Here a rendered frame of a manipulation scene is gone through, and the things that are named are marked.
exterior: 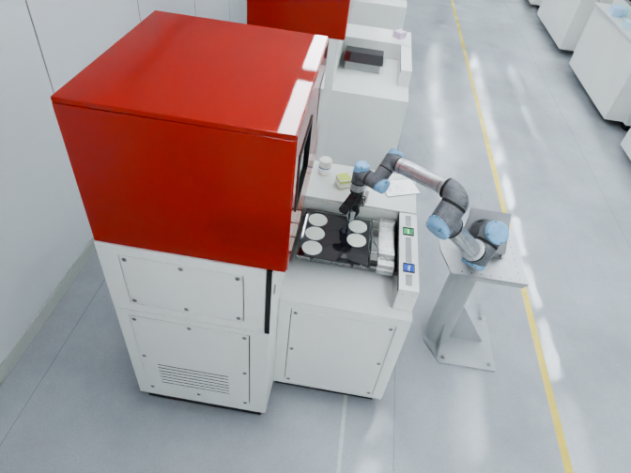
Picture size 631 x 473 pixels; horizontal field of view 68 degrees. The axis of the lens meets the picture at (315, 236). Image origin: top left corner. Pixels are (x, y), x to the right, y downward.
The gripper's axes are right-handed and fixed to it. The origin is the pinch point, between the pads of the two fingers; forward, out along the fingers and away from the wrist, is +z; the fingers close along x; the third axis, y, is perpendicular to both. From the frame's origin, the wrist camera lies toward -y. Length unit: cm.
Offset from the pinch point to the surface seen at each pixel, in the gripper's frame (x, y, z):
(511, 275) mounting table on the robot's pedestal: -82, 34, 9
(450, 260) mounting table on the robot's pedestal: -53, 21, 9
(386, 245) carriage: -23.6, 1.0, 3.3
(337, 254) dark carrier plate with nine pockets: -9.8, -23.8, 1.4
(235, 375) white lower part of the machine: 1, -85, 49
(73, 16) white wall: 189, -24, -56
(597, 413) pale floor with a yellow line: -161, 56, 91
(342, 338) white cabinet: -31, -43, 31
